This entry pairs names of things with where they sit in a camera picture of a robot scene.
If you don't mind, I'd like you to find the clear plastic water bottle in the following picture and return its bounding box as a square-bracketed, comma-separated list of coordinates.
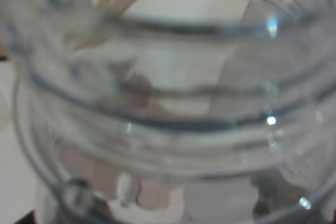
[1, 0, 335, 223]

